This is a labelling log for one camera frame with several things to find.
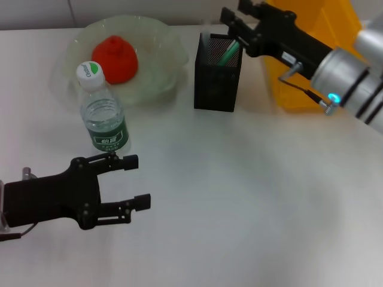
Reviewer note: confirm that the black mesh pen holder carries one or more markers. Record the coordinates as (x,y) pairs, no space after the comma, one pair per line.
(215,86)

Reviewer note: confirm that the yellow plastic bin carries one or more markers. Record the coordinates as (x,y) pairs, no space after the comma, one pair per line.
(293,89)

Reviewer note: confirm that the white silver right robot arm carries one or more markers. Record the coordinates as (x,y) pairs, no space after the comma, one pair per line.
(356,83)

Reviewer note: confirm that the pale green glass fruit bowl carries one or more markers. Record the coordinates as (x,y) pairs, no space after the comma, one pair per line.
(158,65)

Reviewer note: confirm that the green toothbrush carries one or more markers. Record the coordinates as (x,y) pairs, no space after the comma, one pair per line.
(228,55)

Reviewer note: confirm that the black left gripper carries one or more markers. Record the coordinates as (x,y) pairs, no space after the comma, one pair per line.
(51,194)

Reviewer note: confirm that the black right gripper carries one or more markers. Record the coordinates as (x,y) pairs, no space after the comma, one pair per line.
(284,39)

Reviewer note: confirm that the clear water bottle green label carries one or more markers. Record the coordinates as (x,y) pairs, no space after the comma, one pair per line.
(104,125)

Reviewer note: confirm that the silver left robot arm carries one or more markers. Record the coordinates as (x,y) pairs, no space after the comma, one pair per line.
(3,206)

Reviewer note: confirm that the orange fruit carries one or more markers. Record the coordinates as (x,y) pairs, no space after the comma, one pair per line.
(116,59)

